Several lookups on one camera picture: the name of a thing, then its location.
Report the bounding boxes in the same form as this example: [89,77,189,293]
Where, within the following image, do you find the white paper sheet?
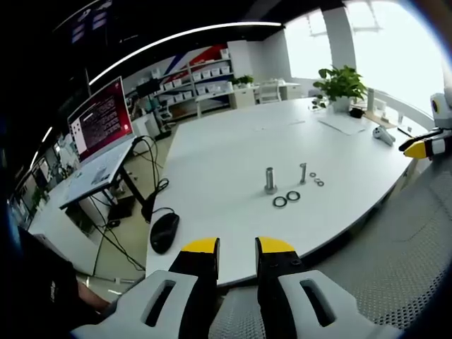
[317,114,368,136]

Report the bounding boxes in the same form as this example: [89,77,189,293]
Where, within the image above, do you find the black computer mouse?
[150,213,180,255]

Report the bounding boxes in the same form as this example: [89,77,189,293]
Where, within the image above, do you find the white standing desk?
[58,136,149,213]

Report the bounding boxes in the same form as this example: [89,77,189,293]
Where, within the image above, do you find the computer monitor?
[66,76,136,164]

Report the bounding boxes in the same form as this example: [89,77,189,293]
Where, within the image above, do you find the white storage shelf with bins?
[155,58,236,117]

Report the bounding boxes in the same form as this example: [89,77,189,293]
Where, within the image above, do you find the white handheld controller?
[371,126,396,146]

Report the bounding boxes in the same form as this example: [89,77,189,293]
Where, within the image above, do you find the white chair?
[257,83,283,104]

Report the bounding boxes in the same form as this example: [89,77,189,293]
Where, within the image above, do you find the large threaded stud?
[263,166,278,195]

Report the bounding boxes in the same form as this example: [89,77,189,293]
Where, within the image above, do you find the person's dark clothing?
[0,225,107,339]

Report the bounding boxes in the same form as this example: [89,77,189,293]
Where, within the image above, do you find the small potted plant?
[231,74,255,89]

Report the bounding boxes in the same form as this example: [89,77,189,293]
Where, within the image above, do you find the black cable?
[132,135,170,223]

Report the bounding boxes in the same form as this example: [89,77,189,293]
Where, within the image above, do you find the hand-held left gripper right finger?
[254,236,403,339]

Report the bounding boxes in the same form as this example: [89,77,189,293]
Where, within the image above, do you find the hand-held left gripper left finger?
[70,237,220,339]

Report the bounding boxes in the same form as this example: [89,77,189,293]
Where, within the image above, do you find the potted green plant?
[311,65,368,114]

